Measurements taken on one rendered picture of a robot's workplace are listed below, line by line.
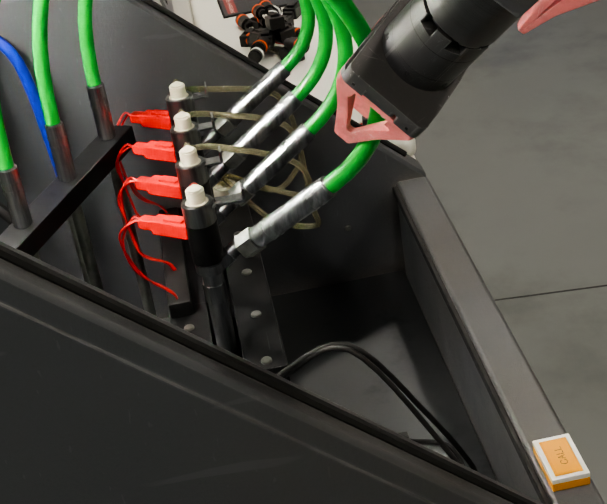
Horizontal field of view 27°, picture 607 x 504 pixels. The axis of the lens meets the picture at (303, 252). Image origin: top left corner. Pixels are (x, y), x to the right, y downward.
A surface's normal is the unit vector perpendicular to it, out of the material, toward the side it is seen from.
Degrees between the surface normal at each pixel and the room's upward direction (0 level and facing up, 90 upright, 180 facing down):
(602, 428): 0
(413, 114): 47
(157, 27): 90
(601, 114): 0
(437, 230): 0
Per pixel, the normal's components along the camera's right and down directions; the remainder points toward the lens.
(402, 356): -0.15, -0.85
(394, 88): 0.43, -0.39
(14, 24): 0.14, 0.48
